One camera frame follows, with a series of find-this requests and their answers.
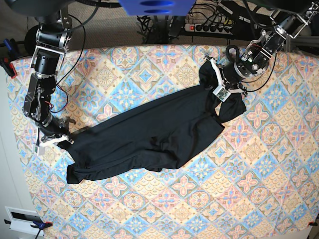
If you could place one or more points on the black round stool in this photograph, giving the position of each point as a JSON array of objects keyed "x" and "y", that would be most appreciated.
[{"x": 30, "y": 40}]

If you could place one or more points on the white wall vent box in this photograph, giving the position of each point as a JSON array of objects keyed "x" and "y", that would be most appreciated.
[{"x": 22, "y": 220}]

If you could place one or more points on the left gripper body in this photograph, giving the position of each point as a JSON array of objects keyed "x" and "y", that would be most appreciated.
[{"x": 252, "y": 63}]

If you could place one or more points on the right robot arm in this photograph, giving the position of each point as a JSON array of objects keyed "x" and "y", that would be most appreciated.
[{"x": 51, "y": 47}]

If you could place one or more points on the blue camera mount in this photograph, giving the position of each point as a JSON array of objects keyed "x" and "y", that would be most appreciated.
[{"x": 157, "y": 7}]

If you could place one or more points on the white power strip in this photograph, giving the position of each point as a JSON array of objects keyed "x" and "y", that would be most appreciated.
[{"x": 217, "y": 28}]

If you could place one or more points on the black t-shirt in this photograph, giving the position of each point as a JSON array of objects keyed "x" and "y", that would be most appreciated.
[{"x": 165, "y": 133}]

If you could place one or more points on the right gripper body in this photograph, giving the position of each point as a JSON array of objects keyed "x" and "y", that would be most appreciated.
[{"x": 54, "y": 128}]

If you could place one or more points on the red blue clamp top left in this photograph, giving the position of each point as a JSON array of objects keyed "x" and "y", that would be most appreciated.
[{"x": 13, "y": 53}]

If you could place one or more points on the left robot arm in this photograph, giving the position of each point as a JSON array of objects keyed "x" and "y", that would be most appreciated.
[{"x": 273, "y": 37}]

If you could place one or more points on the patterned colourful tablecloth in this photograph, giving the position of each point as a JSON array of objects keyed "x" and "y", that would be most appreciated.
[{"x": 260, "y": 178}]

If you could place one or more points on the blue clamp bottom left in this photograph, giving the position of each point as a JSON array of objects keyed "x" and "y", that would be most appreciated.
[{"x": 41, "y": 225}]

